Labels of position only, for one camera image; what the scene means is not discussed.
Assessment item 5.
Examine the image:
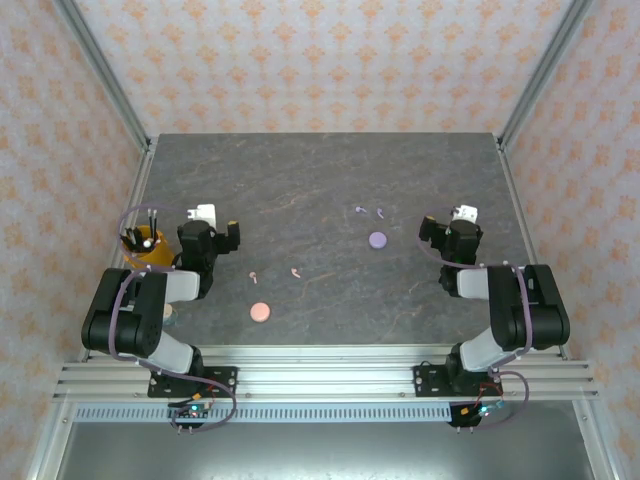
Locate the yellow pen cup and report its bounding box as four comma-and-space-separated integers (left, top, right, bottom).
122, 224, 176, 271

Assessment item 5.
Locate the small controller board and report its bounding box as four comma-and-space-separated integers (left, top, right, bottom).
167, 402, 214, 434
449, 399, 506, 431

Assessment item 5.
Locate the grey metal panel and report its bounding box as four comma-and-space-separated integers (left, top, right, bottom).
27, 402, 616, 480

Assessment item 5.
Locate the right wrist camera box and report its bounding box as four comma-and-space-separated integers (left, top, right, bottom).
449, 203, 479, 224

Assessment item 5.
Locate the purple cable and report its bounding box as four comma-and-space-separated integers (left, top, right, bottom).
108, 202, 237, 432
417, 205, 532, 431

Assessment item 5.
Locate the aluminium table side rail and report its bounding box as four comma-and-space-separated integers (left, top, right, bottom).
78, 138, 157, 362
495, 135, 571, 360

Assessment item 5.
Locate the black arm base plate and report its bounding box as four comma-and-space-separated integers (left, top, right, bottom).
412, 364, 504, 399
147, 366, 239, 399

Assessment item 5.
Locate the aluminium mounting rail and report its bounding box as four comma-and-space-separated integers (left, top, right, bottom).
52, 344, 599, 401

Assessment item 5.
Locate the grey slotted cable duct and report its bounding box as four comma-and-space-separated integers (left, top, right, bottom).
73, 405, 454, 424

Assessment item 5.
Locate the aluminium corner post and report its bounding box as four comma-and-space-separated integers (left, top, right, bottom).
52, 0, 151, 151
499, 0, 596, 149

